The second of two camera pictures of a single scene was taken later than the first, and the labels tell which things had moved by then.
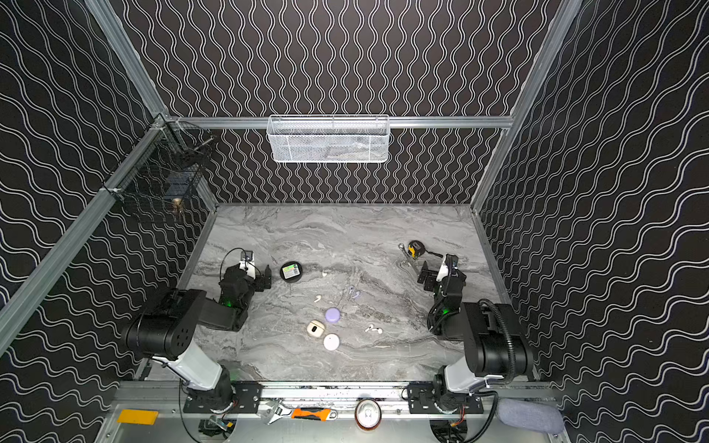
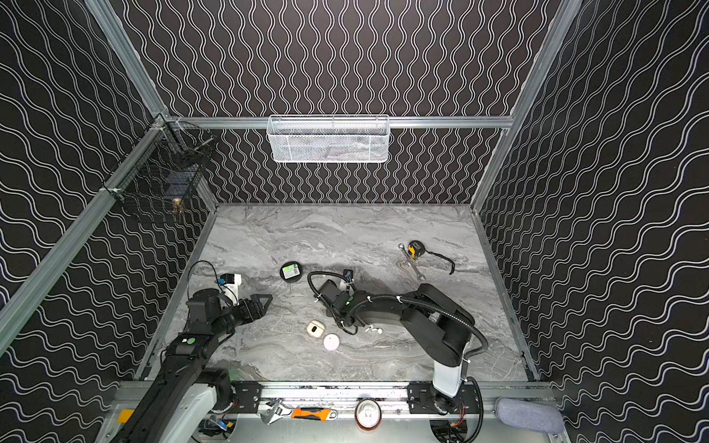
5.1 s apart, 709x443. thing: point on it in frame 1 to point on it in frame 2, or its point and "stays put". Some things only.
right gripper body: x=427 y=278 to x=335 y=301
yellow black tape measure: x=416 y=249 stays put
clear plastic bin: x=331 y=138 stays put
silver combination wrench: x=410 y=259 stays put
